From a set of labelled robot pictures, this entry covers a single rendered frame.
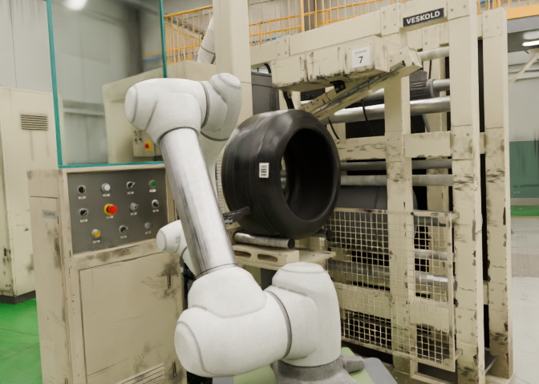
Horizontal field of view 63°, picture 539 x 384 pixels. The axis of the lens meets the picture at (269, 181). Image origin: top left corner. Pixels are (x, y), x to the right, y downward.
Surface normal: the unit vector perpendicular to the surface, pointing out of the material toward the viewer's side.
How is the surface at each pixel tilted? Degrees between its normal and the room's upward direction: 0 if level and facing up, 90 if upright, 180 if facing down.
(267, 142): 67
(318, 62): 90
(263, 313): 49
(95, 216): 90
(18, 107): 90
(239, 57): 90
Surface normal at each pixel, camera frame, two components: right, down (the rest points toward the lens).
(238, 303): 0.40, -0.53
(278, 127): 0.15, -0.54
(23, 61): 0.90, -0.02
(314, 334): 0.49, 0.04
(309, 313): 0.45, -0.18
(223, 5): -0.67, 0.07
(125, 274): 0.74, 0.00
